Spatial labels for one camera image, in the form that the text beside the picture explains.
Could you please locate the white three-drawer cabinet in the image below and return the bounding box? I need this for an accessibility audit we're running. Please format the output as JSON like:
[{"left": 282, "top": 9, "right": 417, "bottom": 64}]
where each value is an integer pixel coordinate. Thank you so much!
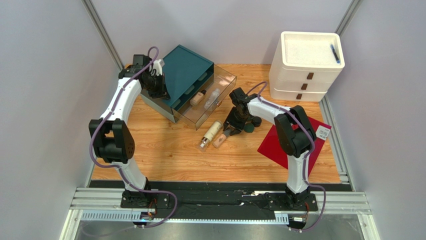
[{"left": 268, "top": 31, "right": 345, "bottom": 102}]

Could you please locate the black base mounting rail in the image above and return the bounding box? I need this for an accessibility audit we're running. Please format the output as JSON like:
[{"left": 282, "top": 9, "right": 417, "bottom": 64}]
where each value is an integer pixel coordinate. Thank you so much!
[{"left": 120, "top": 181, "right": 319, "bottom": 221}]

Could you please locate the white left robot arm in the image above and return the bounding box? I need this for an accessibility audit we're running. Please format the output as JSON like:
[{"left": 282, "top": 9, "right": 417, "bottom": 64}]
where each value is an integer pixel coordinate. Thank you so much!
[{"left": 89, "top": 76, "right": 156, "bottom": 202}]

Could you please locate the clear glass foundation bottle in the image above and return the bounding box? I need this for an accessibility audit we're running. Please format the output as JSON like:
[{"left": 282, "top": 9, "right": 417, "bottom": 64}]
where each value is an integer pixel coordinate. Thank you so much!
[{"left": 204, "top": 88, "right": 221, "bottom": 110}]

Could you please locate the beige tube grey cap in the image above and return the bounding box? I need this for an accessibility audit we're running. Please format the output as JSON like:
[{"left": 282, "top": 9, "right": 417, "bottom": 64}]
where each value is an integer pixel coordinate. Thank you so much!
[{"left": 212, "top": 129, "right": 231, "bottom": 148}]

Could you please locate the green round compact lower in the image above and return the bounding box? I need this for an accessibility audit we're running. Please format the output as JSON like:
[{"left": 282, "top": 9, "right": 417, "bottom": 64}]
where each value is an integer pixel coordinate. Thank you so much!
[{"left": 243, "top": 123, "right": 256, "bottom": 133}]

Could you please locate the beige foundation bottle black cap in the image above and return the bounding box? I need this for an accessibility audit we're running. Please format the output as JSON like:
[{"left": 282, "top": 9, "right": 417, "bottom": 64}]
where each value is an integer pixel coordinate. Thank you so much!
[{"left": 190, "top": 89, "right": 207, "bottom": 107}]

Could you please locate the clear drawer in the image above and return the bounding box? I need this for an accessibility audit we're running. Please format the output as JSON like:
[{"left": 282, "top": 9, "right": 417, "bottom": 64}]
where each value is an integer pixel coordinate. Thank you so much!
[{"left": 172, "top": 65, "right": 237, "bottom": 130}]

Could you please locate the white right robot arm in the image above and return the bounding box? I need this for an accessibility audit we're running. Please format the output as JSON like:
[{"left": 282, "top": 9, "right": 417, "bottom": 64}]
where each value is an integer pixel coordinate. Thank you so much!
[{"left": 223, "top": 87, "right": 316, "bottom": 202}]

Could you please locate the blue pen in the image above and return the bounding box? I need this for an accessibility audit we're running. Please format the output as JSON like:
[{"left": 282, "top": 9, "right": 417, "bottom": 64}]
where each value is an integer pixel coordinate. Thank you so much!
[{"left": 330, "top": 44, "right": 341, "bottom": 64}]

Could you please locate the cream white pump bottle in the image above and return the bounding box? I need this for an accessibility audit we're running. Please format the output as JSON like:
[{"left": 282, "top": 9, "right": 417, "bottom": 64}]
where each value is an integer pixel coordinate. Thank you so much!
[{"left": 198, "top": 120, "right": 223, "bottom": 152}]

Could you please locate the teal drawer organizer box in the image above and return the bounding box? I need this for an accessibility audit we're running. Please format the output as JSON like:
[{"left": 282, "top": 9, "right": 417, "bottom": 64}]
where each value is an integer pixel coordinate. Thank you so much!
[{"left": 140, "top": 45, "right": 214, "bottom": 124}]

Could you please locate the black round jar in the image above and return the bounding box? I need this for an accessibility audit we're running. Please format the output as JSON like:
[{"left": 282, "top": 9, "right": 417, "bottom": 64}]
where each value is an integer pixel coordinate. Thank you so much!
[{"left": 251, "top": 116, "right": 262, "bottom": 128}]

